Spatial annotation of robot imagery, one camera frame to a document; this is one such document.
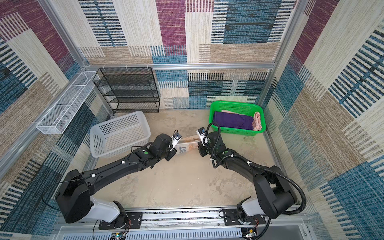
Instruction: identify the white printed rabbit towel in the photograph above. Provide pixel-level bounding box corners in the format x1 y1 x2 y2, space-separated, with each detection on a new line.
175 135 200 155

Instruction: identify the pink towel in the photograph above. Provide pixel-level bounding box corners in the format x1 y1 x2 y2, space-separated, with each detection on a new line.
222 111 263 131

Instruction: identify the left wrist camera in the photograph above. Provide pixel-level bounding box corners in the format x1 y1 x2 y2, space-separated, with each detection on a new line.
171 130 182 150

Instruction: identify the purple towel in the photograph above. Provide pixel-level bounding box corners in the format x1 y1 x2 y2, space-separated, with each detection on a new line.
213 112 254 130

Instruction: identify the white wire mesh tray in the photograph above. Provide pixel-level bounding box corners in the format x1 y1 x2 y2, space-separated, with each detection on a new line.
37 72 96 135

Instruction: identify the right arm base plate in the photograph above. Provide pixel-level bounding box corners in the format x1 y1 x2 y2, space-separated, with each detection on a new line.
219 209 267 226

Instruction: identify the white plastic laundry basket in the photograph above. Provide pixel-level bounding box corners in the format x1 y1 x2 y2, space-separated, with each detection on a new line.
90 111 151 158

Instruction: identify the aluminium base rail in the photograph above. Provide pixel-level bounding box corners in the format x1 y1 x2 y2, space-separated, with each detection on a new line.
50 206 317 240

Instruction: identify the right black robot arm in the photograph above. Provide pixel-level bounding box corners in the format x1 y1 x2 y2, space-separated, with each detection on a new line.
197 128 306 224

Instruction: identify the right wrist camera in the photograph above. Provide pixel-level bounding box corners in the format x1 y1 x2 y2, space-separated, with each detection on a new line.
197 127 209 147

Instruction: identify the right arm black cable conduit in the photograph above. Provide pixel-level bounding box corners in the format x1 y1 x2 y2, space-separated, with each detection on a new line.
247 161 307 240

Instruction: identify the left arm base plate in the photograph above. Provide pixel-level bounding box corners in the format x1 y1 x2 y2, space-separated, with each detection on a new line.
98 212 143 231

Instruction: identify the black wire mesh shelf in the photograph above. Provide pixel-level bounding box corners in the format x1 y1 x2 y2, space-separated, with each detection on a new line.
93 67 161 114

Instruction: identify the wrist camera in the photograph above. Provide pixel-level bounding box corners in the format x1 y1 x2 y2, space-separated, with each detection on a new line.
171 130 182 150
197 127 209 147

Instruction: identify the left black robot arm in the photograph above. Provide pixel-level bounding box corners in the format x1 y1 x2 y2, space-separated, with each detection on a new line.
56 132 182 229

